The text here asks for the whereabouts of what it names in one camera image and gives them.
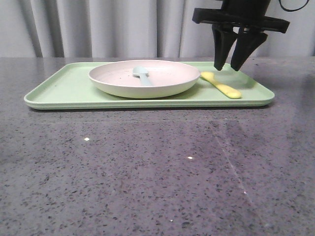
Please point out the beige round plastic plate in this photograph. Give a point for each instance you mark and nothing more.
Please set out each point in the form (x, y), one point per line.
(167, 78)

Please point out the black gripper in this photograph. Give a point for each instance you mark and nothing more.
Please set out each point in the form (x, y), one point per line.
(250, 16)

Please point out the light blue plastic spoon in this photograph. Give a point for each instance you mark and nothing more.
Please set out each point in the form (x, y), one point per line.
(142, 73)

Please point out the light green plastic tray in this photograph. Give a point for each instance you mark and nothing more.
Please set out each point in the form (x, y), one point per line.
(70, 88)

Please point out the grey pleated curtain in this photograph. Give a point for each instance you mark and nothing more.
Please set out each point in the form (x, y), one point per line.
(104, 29)

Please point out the yellow plastic fork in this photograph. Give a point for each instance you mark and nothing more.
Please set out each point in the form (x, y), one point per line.
(225, 89)

